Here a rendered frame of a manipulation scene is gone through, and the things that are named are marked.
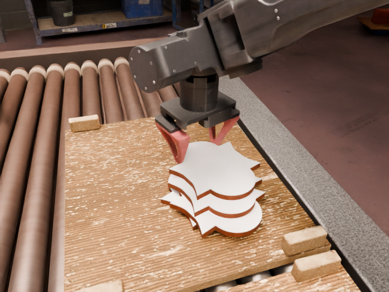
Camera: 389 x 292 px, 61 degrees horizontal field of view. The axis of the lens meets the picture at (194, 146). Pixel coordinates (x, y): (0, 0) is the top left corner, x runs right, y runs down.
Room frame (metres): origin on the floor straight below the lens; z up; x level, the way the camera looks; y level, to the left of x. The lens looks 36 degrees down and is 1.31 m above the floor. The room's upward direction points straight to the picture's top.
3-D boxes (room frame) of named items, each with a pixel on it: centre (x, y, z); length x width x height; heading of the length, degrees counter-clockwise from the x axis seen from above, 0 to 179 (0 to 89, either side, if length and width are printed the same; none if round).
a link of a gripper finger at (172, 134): (0.43, 0.01, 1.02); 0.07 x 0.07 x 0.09; 37
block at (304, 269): (0.24, -0.15, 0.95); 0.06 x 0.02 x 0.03; 106
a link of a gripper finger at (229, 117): (0.46, -0.02, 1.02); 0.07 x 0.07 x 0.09; 37
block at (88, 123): (0.58, 0.23, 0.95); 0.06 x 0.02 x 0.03; 107
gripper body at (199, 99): (0.44, -0.01, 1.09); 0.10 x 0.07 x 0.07; 127
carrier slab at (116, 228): (0.43, 0.04, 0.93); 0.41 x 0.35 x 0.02; 17
